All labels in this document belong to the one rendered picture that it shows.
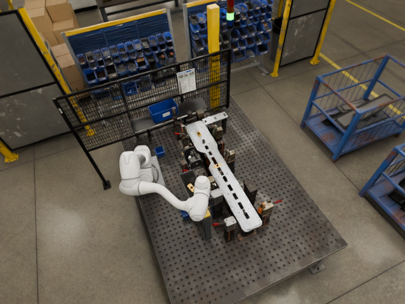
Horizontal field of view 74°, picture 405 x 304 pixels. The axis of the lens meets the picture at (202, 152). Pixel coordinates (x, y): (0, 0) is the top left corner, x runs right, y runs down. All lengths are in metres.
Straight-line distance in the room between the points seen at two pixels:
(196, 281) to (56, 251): 1.93
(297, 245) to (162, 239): 1.23
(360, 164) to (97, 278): 3.68
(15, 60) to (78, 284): 2.70
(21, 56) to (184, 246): 2.91
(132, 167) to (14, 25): 2.39
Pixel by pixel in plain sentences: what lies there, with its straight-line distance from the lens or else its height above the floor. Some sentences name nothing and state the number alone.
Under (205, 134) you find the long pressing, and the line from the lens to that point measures 2.92.
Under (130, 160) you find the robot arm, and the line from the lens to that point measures 2.01.
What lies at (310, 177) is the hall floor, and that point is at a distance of 3.98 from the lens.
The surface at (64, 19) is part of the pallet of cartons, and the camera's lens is 6.67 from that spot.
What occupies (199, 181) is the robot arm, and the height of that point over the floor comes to 1.66.
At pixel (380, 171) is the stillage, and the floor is 0.57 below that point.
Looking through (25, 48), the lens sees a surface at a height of 1.57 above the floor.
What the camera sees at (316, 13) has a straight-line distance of 5.41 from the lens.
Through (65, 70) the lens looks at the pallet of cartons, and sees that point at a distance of 5.11.
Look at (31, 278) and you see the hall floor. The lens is 3.86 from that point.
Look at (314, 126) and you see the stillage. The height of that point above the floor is 0.16.
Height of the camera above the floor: 3.15
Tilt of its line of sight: 51 degrees down
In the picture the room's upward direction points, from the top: 5 degrees counter-clockwise
